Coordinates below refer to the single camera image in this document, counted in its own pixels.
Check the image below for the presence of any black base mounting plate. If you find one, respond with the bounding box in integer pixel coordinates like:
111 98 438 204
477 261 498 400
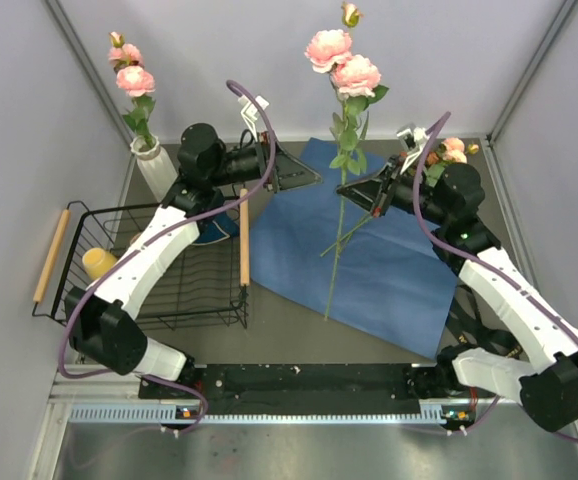
138 363 450 416

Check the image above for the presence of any yellow cup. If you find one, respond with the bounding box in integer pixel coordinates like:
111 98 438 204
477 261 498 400
82 247 117 280

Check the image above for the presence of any black wire dish basket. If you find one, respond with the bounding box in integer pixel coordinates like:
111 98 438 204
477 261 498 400
31 200 248 331

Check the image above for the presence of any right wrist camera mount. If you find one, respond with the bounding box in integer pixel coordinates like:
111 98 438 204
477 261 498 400
396 124 429 173

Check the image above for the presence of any white ribbed ceramic vase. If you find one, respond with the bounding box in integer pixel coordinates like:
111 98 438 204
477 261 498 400
130 136 178 202

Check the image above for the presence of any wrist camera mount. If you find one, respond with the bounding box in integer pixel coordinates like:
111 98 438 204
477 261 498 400
396 124 429 173
238 95 269 140

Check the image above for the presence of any pink and brown flower bouquet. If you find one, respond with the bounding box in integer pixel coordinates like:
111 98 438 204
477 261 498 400
340 137 480 249

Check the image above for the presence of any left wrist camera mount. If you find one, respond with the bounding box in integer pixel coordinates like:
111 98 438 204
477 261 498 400
238 95 269 140

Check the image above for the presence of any aluminium slotted rail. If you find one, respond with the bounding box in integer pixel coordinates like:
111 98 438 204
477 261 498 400
50 364 491 434

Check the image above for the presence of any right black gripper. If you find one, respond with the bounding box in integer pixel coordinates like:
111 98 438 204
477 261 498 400
335 155 450 227

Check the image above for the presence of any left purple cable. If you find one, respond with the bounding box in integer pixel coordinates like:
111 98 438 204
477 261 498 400
58 79 276 436

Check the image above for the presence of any purple cable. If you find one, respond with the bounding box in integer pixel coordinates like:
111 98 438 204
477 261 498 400
411 110 578 445
58 79 276 436

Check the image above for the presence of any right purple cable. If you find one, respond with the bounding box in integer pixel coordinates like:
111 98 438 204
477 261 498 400
411 110 578 445

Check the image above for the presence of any pink rose stem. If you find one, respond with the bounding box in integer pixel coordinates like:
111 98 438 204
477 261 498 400
108 32 156 152
303 1 391 321

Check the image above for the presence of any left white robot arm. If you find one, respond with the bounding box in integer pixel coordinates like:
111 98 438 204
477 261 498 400
65 123 322 397

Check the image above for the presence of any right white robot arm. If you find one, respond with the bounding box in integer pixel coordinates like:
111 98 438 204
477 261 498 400
336 161 578 432

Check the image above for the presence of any blue leaf-pattern plate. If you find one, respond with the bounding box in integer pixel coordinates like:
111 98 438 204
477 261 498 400
193 209 240 246

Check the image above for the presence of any blue wrapping paper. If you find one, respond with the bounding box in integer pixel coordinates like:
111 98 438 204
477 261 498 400
250 138 457 358

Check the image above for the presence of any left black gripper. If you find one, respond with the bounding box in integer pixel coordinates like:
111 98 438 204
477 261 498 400
208 130 323 193

